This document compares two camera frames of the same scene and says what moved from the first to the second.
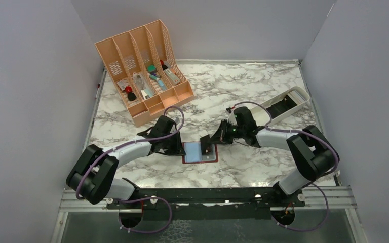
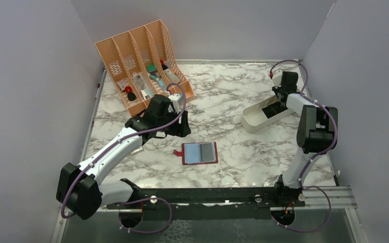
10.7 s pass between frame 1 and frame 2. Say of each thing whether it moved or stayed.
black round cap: stayed
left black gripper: moved
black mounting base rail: stayed
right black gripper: moved
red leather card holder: stayed
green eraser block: stayed
